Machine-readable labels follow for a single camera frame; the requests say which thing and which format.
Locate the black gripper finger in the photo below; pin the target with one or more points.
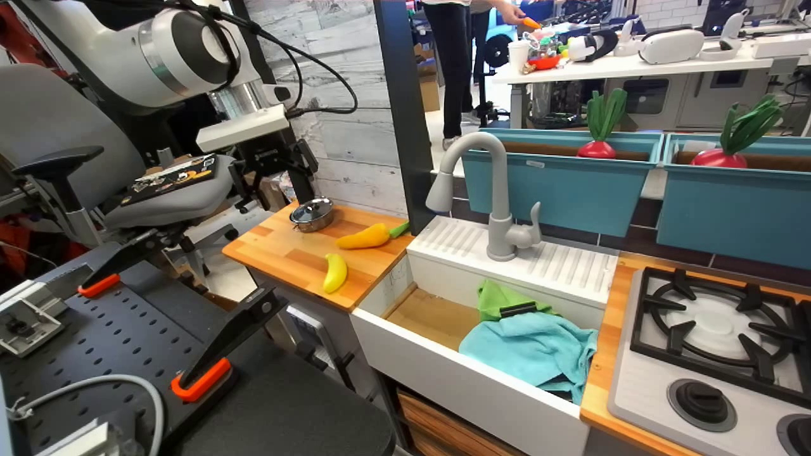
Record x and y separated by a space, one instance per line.
243 191
305 189

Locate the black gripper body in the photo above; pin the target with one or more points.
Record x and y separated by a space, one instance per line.
276 160

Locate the steel pot lid black knob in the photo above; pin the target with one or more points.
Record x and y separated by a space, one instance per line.
312 208

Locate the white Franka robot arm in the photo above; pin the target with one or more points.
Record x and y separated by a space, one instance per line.
129 51

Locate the small steel pot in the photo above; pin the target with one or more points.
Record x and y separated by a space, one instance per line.
312 227

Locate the grey wood backsplash panel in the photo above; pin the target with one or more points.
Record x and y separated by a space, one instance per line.
355 144

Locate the small orange carrot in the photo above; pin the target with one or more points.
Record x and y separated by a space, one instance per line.
368 236

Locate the yellow toy banana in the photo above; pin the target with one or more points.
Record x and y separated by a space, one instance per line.
336 276

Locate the person in dark trousers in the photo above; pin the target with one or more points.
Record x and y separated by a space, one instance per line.
447 59

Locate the grey toy faucet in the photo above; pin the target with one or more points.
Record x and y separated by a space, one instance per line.
501 195

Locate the teal planter box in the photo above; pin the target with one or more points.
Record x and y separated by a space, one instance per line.
560 191
736 216

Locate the white toy sink basin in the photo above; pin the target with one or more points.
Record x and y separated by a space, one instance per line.
472 381

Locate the wooden cabinet front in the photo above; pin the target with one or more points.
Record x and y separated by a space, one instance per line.
439 431

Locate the teal cloth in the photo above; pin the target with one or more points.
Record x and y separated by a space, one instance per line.
534 352

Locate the red toy radish green leaves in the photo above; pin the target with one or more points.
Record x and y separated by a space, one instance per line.
603 119
745 129

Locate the white background table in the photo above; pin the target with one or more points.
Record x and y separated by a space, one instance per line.
643 72

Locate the white headset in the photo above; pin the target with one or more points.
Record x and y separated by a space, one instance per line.
672 46

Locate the grey toy stove black grates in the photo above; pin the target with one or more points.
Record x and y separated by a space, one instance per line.
643 397

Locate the black frame post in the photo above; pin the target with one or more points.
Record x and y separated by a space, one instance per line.
405 103

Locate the grey metal bracket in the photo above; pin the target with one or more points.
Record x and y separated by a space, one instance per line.
26 326

